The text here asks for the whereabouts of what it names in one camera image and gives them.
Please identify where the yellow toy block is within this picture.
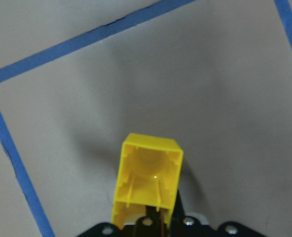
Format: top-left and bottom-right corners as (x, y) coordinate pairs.
(111, 133), (184, 229)

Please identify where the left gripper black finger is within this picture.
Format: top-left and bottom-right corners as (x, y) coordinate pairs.
(171, 190), (185, 222)

